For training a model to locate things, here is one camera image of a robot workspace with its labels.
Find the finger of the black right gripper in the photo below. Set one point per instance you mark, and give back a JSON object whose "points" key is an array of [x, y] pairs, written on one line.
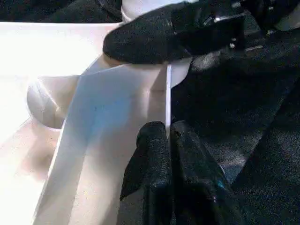
{"points": [[145, 39]]}

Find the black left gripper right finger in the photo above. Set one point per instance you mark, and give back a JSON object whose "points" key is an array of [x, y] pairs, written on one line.
{"points": [[199, 187]]}

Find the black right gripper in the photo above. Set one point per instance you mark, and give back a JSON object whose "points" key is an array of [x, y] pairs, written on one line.
{"points": [[234, 25]]}

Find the white plastic table leg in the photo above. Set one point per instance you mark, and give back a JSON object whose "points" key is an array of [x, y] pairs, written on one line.
{"points": [[140, 7]]}

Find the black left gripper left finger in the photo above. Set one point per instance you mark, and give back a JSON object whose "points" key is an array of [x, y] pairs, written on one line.
{"points": [[150, 178]]}

